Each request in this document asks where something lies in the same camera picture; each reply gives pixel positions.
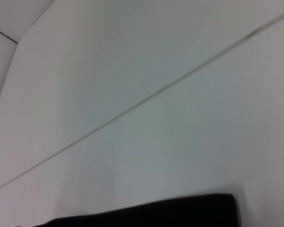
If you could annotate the black shirt with white print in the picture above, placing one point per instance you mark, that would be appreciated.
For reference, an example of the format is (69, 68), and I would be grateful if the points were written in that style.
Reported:
(156, 210)

